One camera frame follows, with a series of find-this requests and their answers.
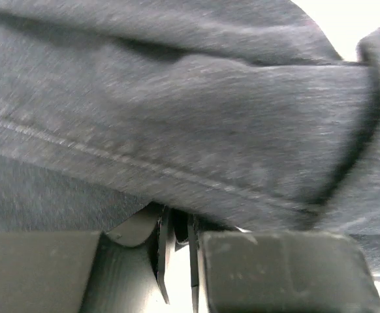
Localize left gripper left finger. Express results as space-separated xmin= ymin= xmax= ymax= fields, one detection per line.
xmin=0 ymin=206 xmax=171 ymax=312

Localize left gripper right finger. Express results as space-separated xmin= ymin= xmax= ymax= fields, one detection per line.
xmin=187 ymin=216 xmax=380 ymax=312

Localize black trousers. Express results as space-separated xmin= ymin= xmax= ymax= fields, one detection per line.
xmin=0 ymin=1 xmax=380 ymax=280

